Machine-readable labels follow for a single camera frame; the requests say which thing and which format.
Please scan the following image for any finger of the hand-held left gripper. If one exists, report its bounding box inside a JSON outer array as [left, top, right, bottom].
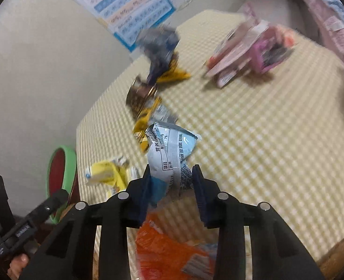
[[0, 189, 70, 257]]

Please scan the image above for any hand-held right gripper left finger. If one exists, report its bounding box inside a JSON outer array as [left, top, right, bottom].
[[19, 165, 161, 280]]

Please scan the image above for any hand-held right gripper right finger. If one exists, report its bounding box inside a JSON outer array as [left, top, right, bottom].
[[192, 165, 327, 280]]

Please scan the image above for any green rimmed red bin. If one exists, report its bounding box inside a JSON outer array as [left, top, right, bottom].
[[46, 146, 78, 225]]

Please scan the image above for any blue white snack wrapper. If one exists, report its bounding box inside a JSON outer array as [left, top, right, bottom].
[[145, 121, 202, 199]]

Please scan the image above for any dark brown cigarette box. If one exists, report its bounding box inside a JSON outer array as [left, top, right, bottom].
[[126, 76, 158, 114]]

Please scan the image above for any person's left hand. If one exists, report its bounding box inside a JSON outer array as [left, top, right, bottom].
[[7, 252, 29, 280]]

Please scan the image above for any yellow white packet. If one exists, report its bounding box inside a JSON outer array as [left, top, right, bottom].
[[84, 156, 140, 199]]

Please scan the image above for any orange snack packet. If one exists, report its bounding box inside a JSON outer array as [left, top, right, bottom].
[[135, 213, 219, 280]]

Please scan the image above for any yellow checkered mat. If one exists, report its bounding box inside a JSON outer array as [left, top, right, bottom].
[[76, 9, 344, 280]]

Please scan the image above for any yellow black wrapper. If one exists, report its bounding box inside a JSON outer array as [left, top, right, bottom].
[[132, 96, 163, 153]]

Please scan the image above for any silver wrapper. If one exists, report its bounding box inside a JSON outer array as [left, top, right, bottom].
[[153, 105, 179, 126]]

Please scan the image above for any pink white packet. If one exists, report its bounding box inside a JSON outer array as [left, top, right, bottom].
[[204, 20, 270, 88]]

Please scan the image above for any dark blue snack packet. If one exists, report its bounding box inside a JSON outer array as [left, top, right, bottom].
[[136, 26, 181, 84]]

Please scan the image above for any purple pink box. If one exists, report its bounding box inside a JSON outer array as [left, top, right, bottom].
[[249, 26, 296, 73]]

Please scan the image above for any pink blanket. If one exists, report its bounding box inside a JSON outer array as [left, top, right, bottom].
[[288, 0, 344, 73]]

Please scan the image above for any blue chart wall poster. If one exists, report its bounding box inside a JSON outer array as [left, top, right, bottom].
[[49, 0, 204, 53]]

